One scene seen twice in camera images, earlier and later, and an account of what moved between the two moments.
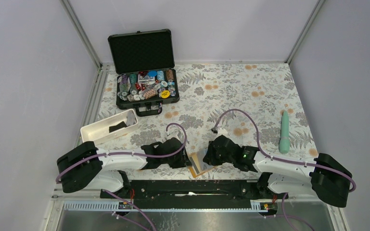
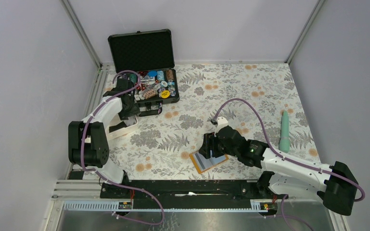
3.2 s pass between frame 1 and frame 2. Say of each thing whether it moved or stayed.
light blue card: moved
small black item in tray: stayed
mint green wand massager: stayed
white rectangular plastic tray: stayed
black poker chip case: stayed
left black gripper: moved
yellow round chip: stayed
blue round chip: stayed
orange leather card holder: moved
